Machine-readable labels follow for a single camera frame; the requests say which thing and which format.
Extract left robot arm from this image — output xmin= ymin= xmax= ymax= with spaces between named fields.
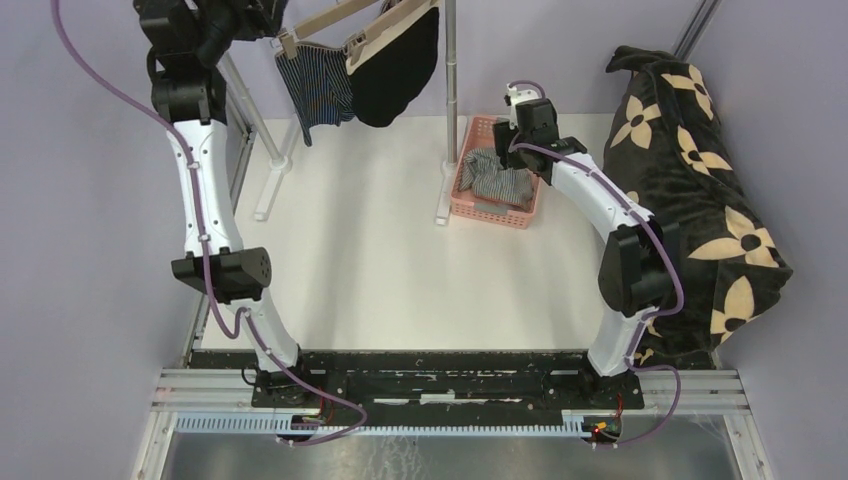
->
xmin=133 ymin=0 xmax=317 ymax=407

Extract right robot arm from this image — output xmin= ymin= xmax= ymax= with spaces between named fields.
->
xmin=493 ymin=91 xmax=685 ymax=408

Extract aluminium frame profile right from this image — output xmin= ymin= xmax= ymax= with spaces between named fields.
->
xmin=672 ymin=0 xmax=722 ymax=60

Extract black underwear beige waistband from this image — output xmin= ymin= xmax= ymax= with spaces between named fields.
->
xmin=350 ymin=7 xmax=440 ymax=128

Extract pink plastic basket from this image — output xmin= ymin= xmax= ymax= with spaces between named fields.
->
xmin=450 ymin=115 xmax=539 ymax=230

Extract white clothes rack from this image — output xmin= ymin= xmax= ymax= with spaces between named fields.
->
xmin=220 ymin=0 xmax=459 ymax=226

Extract beige clip hanger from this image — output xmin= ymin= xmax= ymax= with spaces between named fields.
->
xmin=271 ymin=0 xmax=376 ymax=59
xmin=343 ymin=0 xmax=441 ymax=76

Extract navy striped underwear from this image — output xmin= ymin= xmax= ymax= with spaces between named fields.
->
xmin=275 ymin=42 xmax=355 ymax=147

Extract grey striped underwear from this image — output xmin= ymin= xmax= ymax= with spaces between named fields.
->
xmin=457 ymin=147 xmax=534 ymax=210

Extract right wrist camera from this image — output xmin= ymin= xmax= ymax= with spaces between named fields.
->
xmin=505 ymin=80 xmax=546 ymax=107

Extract black floral blanket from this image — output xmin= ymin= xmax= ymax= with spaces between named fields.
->
xmin=603 ymin=46 xmax=792 ymax=366

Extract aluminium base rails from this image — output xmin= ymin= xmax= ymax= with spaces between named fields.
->
xmin=131 ymin=369 xmax=775 ymax=479

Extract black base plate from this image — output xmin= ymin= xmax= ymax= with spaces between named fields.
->
xmin=188 ymin=351 xmax=720 ymax=436

